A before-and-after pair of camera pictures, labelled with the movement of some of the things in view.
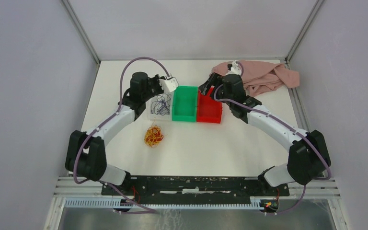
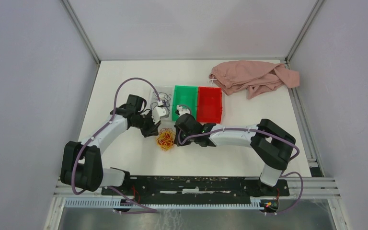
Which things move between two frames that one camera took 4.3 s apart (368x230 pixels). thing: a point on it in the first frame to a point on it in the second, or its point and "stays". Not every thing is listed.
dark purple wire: [161, 106] stays
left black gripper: [156, 80] to [153, 130]
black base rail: [166, 190] stays
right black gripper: [206, 86] to [177, 140]
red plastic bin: [209, 110] stays
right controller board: [270, 205] stays
